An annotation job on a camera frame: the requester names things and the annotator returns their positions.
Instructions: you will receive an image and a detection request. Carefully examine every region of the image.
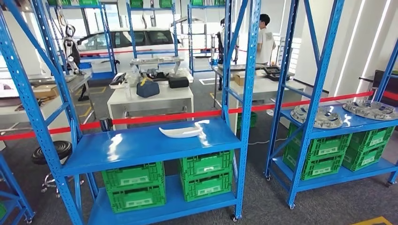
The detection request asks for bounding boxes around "steel table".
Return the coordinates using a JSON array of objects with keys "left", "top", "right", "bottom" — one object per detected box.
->
[
  {"left": 212, "top": 63, "right": 294, "bottom": 108},
  {"left": 29, "top": 73, "right": 97, "bottom": 122}
]

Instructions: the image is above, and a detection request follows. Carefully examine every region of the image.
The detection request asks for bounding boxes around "white table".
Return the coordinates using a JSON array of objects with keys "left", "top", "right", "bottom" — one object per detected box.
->
[
  {"left": 228, "top": 77, "right": 307, "bottom": 125},
  {"left": 107, "top": 85, "right": 195, "bottom": 131}
]

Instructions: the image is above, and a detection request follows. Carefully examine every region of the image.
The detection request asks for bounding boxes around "white plastic mirror cover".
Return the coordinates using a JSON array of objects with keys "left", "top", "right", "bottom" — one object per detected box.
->
[{"left": 159, "top": 122, "right": 203, "bottom": 139}]

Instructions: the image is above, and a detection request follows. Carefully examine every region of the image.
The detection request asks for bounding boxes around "black round stool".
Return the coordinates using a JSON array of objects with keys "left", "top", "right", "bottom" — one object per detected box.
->
[{"left": 31, "top": 140, "right": 84, "bottom": 198}]

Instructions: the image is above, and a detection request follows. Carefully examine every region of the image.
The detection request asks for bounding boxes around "black silver humanoid robot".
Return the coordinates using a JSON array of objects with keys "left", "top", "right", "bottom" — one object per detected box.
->
[
  {"left": 210, "top": 18, "right": 240, "bottom": 90},
  {"left": 63, "top": 24, "right": 83, "bottom": 75}
]

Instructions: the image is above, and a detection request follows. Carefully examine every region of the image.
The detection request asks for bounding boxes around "white metal railing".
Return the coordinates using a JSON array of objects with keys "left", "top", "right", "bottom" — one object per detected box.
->
[{"left": 275, "top": 32, "right": 302, "bottom": 74}]

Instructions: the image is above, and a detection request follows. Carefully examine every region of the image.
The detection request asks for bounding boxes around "black hard case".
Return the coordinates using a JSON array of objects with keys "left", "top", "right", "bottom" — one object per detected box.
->
[
  {"left": 168, "top": 76, "right": 190, "bottom": 89},
  {"left": 263, "top": 66, "right": 294, "bottom": 82}
]

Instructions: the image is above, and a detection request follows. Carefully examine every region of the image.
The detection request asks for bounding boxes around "white cabinet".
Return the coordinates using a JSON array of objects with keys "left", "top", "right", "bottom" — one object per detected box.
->
[{"left": 0, "top": 96, "right": 73, "bottom": 143}]

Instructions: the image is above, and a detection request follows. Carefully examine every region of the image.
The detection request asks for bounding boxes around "long grey metal part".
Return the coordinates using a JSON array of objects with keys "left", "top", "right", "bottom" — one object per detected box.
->
[{"left": 130, "top": 56, "right": 184, "bottom": 75}]

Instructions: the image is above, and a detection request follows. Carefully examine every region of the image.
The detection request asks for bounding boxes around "blue steel shelf rack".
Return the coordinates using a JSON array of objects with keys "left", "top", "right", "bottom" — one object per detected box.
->
[
  {"left": 0, "top": 153, "right": 35, "bottom": 224},
  {"left": 46, "top": 0, "right": 117, "bottom": 78},
  {"left": 126, "top": 0, "right": 179, "bottom": 60},
  {"left": 264, "top": 0, "right": 398, "bottom": 209},
  {"left": 187, "top": 0, "right": 226, "bottom": 75},
  {"left": 0, "top": 0, "right": 262, "bottom": 225}
]

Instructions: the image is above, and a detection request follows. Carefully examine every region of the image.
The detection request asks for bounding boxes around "white car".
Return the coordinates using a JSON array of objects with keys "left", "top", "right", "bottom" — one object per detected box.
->
[{"left": 76, "top": 28, "right": 187, "bottom": 73}]

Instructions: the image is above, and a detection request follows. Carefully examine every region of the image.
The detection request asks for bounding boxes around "yellow floor tape square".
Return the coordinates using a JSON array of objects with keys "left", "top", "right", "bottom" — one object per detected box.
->
[{"left": 351, "top": 216, "right": 394, "bottom": 225}]

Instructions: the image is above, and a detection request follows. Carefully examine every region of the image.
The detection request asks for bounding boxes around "navy bag yellow handle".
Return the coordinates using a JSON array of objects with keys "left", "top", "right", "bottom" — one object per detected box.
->
[{"left": 136, "top": 77, "right": 161, "bottom": 98}]

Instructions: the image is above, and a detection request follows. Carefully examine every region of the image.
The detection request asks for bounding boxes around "blue storage bin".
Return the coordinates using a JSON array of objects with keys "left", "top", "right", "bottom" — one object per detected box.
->
[{"left": 77, "top": 62, "right": 93, "bottom": 74}]

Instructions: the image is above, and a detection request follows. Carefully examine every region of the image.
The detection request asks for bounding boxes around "black plastic tray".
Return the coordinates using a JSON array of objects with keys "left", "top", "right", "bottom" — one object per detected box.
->
[{"left": 109, "top": 72, "right": 128, "bottom": 86}]

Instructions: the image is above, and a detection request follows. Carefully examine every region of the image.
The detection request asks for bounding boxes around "person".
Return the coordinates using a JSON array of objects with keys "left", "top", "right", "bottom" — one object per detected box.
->
[{"left": 256, "top": 14, "right": 277, "bottom": 65}]

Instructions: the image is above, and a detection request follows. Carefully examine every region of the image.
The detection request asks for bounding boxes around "red barrier tape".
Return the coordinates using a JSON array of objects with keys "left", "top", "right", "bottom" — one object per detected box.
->
[{"left": 0, "top": 90, "right": 398, "bottom": 142}]

